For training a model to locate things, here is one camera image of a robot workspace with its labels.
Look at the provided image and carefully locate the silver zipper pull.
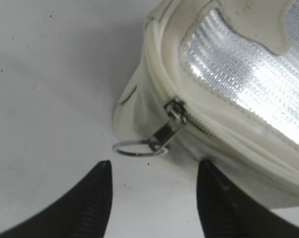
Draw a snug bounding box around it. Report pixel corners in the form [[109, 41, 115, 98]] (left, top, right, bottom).
[[112, 97, 189, 158]]

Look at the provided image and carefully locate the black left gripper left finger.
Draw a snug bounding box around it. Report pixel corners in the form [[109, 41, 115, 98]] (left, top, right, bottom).
[[0, 161, 113, 238]]

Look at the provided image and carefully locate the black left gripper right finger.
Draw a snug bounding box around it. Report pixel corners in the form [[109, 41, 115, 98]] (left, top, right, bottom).
[[196, 160, 299, 238]]

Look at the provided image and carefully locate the cream insulated lunch bag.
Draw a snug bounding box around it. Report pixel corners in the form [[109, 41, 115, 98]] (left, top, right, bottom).
[[114, 0, 299, 209]]

